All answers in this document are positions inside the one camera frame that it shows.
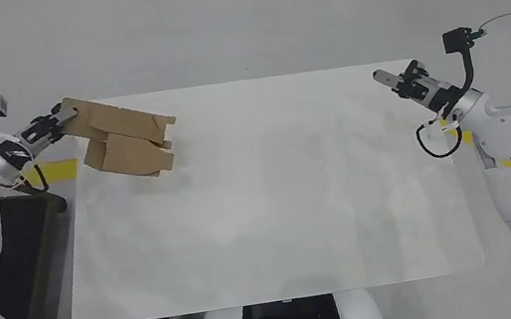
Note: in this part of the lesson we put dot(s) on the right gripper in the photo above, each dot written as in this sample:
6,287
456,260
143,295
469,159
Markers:
447,96

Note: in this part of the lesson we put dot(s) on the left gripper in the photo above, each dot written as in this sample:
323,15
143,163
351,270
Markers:
1,158

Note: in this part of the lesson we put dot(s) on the dark green crate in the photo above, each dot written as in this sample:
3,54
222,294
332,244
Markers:
27,276

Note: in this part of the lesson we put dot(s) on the small brown carton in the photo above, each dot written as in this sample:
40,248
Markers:
129,139

